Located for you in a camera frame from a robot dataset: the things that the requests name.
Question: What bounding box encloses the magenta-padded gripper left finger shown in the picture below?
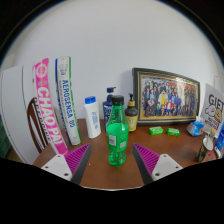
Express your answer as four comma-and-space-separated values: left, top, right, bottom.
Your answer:
40, 143, 92, 186

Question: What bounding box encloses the thin stirring stick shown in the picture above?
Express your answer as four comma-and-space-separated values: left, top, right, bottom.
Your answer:
205, 132, 212, 148

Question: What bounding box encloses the dark blue pump bottle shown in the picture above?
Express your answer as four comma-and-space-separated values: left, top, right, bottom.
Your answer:
102, 86, 118, 131

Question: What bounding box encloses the white bottle with blue cap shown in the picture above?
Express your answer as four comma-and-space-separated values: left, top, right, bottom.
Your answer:
83, 96, 102, 139

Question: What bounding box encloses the white paper cup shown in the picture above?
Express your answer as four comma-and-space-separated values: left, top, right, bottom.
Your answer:
195, 135, 214, 164

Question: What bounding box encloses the green plastic drink bottle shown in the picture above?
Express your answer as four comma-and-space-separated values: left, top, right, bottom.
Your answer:
105, 94, 130, 168

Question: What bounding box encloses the colourful puzzle cube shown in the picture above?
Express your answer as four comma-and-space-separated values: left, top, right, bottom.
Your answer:
208, 128, 218, 140

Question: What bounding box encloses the blue detergent bottle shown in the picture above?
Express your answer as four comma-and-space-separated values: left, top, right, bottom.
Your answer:
214, 123, 224, 152

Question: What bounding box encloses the amber pump bottle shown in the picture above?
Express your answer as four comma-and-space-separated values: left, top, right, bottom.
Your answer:
124, 93, 139, 133

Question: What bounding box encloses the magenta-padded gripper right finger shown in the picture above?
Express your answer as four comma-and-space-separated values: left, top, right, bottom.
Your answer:
132, 143, 184, 186

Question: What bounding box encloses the small green packet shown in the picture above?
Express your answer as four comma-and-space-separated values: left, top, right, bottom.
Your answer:
166, 127, 181, 137
148, 126, 165, 136

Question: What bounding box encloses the blue tissue pack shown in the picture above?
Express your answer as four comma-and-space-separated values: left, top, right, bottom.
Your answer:
186, 121, 205, 137

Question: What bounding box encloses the white green shuttlecock tube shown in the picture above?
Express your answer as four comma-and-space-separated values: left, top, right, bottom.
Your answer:
54, 55, 82, 146

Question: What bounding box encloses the pink shuttlecock tube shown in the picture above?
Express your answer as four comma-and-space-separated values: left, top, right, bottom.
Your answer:
32, 58, 69, 156

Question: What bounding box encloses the white paper gift bag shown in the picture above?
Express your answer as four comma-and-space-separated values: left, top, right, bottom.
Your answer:
199, 83, 224, 139

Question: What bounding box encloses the framed group photo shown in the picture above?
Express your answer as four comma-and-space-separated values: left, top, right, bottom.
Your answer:
131, 67, 201, 127

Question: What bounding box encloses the dark wooden chair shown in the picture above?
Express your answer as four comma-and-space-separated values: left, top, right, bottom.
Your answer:
26, 97, 51, 154

